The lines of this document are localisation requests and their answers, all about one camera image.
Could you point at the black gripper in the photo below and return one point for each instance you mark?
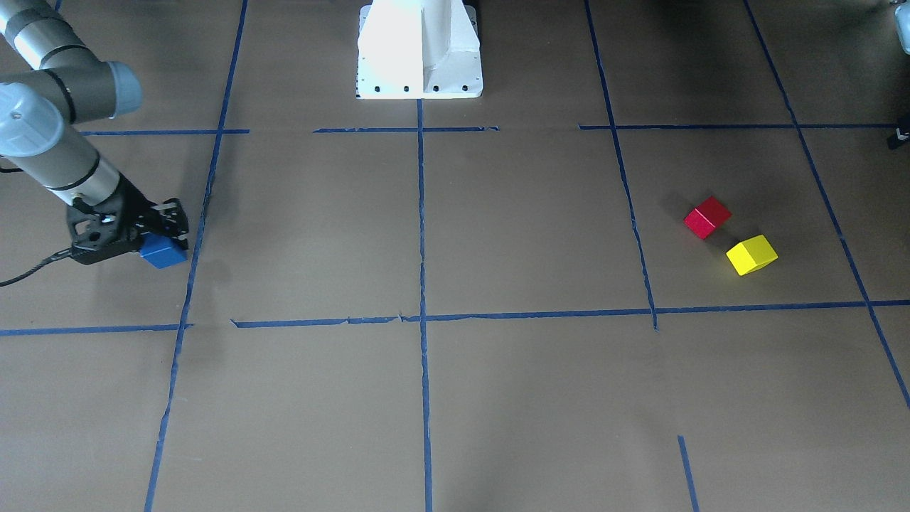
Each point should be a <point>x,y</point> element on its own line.
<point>132,204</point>

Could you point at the blue wooden block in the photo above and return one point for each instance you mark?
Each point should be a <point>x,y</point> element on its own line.
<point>162,252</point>

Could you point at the red wooden block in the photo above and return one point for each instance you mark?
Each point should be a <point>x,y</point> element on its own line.
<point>707,217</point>

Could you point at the yellow wooden block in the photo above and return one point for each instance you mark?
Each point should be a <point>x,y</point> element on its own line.
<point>751,255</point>

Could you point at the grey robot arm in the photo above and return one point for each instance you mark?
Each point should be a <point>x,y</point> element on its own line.
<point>67,85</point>

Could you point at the white camera post base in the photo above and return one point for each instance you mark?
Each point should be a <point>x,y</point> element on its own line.
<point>410,50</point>

